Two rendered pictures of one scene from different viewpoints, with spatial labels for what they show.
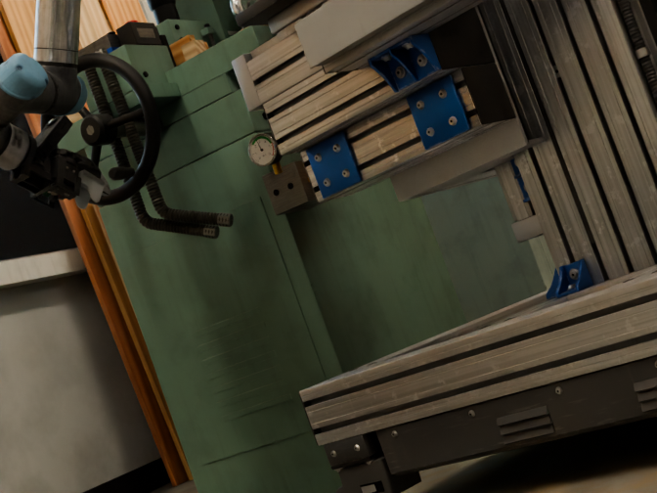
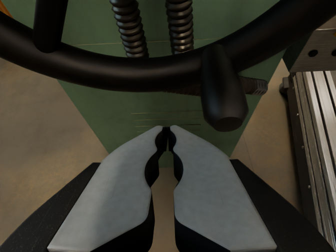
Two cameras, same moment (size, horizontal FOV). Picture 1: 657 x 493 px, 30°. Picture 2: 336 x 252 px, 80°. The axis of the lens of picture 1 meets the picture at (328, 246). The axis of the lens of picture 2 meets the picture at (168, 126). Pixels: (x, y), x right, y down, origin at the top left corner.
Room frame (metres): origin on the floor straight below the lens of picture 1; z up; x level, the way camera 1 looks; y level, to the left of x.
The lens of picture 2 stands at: (2.17, 0.38, 0.80)
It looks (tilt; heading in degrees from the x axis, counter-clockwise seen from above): 58 degrees down; 333
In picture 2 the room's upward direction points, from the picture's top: 5 degrees counter-clockwise
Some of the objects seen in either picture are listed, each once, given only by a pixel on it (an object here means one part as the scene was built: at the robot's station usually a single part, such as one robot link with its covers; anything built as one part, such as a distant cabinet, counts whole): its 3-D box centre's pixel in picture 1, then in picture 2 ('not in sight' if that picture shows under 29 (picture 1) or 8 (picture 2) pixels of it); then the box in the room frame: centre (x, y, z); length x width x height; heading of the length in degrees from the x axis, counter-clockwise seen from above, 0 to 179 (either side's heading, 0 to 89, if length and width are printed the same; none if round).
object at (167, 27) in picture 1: (183, 43); not in sight; (2.59, 0.15, 0.99); 0.14 x 0.07 x 0.09; 149
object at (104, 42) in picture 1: (117, 44); not in sight; (2.41, 0.26, 0.99); 0.13 x 0.11 x 0.06; 59
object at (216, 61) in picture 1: (162, 99); not in sight; (2.49, 0.22, 0.87); 0.61 x 0.30 x 0.06; 59
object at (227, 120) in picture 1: (245, 143); not in sight; (2.68, 0.09, 0.76); 0.57 x 0.45 x 0.09; 149
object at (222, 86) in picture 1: (186, 119); not in sight; (2.53, 0.19, 0.82); 0.40 x 0.21 x 0.04; 59
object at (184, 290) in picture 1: (305, 313); (166, 50); (2.68, 0.10, 0.35); 0.58 x 0.45 x 0.71; 149
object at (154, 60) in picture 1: (128, 78); not in sight; (2.42, 0.26, 0.91); 0.15 x 0.14 x 0.09; 59
